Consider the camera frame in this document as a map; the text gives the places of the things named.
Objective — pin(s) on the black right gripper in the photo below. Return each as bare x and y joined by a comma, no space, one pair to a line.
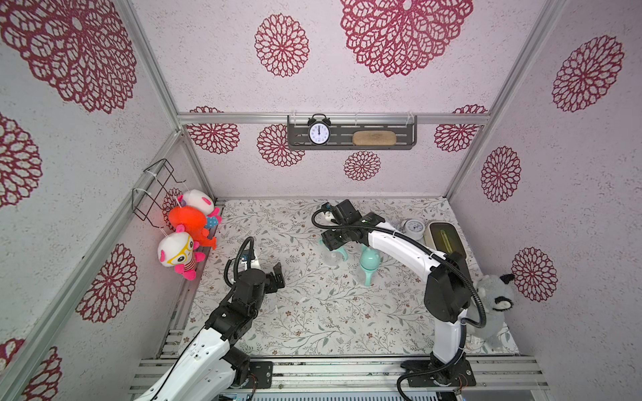
332,240

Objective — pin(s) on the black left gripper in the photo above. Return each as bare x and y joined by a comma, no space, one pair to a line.
272,284

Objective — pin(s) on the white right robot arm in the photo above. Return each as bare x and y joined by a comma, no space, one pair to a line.
326,308

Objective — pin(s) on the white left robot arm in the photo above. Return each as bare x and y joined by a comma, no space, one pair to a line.
210,364

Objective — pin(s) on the white small alarm clock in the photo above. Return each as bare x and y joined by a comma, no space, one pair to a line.
414,229

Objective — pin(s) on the wooden brush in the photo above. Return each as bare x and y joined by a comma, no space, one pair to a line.
374,138

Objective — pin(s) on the black alarm clock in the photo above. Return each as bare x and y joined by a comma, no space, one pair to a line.
319,129

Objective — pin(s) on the white plush red striped outfit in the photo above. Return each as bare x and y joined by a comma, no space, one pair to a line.
179,251

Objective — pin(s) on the orange plush toy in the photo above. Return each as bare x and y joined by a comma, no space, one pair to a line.
193,222

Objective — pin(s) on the cream box dark lid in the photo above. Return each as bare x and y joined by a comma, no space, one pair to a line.
444,237

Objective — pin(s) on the white plush blue polka-dot outfit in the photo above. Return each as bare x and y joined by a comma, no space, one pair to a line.
202,202

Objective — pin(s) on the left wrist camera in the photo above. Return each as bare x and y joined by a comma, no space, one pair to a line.
248,260

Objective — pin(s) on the grey wall shelf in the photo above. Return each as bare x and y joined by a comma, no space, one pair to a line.
341,135

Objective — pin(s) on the black wire basket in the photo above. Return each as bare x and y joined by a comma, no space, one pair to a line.
146,203

